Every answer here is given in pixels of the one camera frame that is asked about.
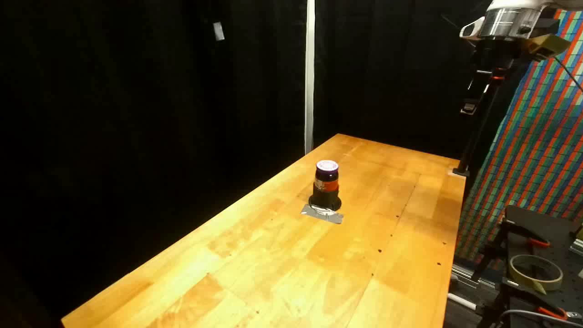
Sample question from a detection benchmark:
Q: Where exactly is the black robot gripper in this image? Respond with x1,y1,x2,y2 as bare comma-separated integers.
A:
458,6,547,44

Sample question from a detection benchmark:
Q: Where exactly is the dark upside-down cup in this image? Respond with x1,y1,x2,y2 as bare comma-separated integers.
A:
307,159,342,214

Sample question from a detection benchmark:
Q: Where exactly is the colourful patterned board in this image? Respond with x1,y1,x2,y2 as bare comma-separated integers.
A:
455,6,583,265

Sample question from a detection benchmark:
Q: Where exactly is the white vertical pole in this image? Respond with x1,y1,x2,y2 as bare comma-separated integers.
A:
302,0,316,155

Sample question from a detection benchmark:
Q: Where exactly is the black side platform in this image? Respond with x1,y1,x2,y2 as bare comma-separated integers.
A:
500,205,583,257

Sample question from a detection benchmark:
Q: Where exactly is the beige tape roll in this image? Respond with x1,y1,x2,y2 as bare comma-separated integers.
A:
506,254,564,294

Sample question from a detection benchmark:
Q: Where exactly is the small white tag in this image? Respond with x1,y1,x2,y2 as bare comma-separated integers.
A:
210,21,227,44

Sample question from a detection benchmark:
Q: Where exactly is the black curtain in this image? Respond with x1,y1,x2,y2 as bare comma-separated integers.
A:
0,0,491,321

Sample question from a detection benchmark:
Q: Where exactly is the yellowish wrist camera box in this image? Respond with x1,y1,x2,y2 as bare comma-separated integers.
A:
527,33,571,61

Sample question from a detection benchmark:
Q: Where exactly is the thin black cable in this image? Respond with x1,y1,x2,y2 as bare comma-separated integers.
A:
549,53,583,95

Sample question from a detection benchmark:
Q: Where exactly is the black camera stand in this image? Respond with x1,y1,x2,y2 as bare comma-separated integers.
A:
451,37,531,179

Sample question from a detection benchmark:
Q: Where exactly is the black clamp with orange handle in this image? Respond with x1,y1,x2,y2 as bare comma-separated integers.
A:
471,219,553,283

